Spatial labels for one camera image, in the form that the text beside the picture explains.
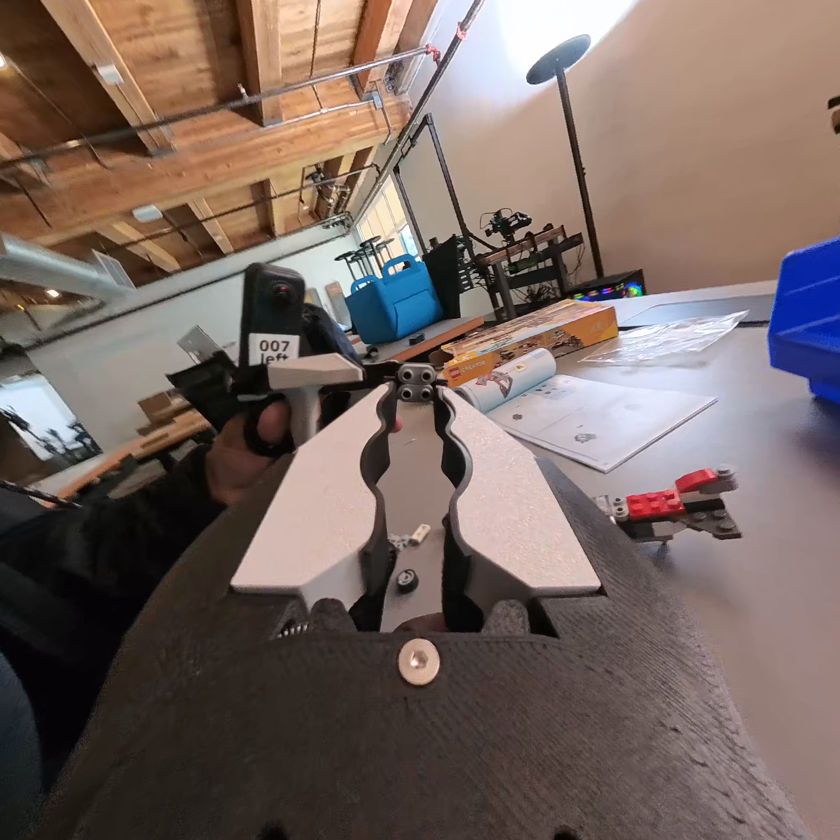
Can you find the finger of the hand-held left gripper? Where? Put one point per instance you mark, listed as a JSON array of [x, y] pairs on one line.
[[315, 374]]

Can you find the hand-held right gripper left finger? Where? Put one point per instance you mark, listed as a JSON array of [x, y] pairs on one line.
[[309, 525]]

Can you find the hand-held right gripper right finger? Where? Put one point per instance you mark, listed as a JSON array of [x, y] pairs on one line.
[[525, 525]]

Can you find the small grey toy piece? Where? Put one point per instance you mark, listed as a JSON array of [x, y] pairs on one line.
[[416, 382]]

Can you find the red white toy brick airplane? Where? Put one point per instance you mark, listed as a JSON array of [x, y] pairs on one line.
[[676, 505]]

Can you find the person's left forearm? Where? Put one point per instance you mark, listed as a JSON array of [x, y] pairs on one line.
[[105, 538]]

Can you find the wooden top office desk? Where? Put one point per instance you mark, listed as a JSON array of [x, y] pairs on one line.
[[125, 453], [420, 339]]

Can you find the grey desk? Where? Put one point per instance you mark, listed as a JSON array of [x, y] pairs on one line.
[[735, 591]]

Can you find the person's left hand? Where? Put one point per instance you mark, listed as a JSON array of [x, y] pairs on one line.
[[250, 453]]

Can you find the black backpack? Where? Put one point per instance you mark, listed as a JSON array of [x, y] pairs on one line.
[[328, 328]]

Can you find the grey laptop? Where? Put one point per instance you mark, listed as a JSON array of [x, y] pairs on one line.
[[204, 344]]

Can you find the small beige toy brick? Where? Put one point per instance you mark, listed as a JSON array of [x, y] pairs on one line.
[[420, 533]]

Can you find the blue felt bag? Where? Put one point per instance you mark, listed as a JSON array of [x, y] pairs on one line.
[[394, 302]]

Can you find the small black toy wheel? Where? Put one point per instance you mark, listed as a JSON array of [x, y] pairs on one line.
[[407, 582]]

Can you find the white instruction booklet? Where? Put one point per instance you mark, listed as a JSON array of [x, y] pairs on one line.
[[578, 407]]

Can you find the orange toy brick cardboard box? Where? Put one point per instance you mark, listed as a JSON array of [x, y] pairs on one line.
[[532, 335]]

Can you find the clear plastic bag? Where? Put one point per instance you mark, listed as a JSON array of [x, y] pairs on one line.
[[663, 339]]

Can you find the computer with coloured lights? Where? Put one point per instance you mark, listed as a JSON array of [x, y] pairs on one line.
[[607, 285]]

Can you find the black floor lamp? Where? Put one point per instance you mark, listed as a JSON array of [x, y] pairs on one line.
[[571, 145]]

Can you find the blue plastic bin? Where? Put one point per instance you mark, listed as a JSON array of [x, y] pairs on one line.
[[807, 315]]

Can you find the person's legs in jeans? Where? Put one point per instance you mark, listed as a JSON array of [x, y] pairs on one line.
[[16, 748]]

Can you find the silver ventilation duct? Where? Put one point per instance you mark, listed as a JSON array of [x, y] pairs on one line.
[[59, 263]]

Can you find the black camera stand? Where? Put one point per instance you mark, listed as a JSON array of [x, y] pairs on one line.
[[525, 256]]

